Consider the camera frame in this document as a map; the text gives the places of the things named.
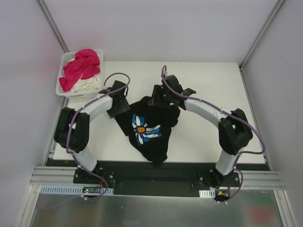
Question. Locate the pink t shirt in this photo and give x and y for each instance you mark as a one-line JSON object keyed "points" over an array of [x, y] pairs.
{"points": [[80, 68]]}

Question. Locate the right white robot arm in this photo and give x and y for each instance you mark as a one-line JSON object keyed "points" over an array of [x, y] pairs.
{"points": [[234, 134]]}

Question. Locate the black graphic t shirt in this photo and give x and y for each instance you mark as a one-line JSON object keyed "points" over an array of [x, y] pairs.
{"points": [[148, 128]]}

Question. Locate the white plastic basket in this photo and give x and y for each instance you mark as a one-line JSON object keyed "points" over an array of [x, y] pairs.
{"points": [[80, 74]]}

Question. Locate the aluminium frame rail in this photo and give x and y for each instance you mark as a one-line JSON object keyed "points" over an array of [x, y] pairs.
{"points": [[53, 175]]}

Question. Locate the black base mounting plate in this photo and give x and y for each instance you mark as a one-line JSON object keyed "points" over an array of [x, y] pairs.
{"points": [[147, 179]]}

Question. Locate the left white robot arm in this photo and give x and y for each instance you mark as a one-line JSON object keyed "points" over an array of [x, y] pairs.
{"points": [[72, 129]]}

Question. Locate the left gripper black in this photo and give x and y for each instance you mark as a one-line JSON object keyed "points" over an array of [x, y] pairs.
{"points": [[119, 109]]}

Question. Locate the left white cable duct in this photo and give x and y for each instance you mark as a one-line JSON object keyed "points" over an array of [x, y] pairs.
{"points": [[75, 190]]}

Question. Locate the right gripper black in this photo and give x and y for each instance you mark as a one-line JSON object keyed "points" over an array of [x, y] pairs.
{"points": [[156, 100]]}

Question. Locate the right white cable duct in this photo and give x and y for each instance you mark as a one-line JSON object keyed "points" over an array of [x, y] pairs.
{"points": [[207, 193]]}

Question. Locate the white cable duct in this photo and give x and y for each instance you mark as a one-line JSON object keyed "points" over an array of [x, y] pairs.
{"points": [[75, 190], [207, 193]]}

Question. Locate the white t shirt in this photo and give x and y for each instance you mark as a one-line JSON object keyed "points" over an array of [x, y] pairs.
{"points": [[87, 84]]}

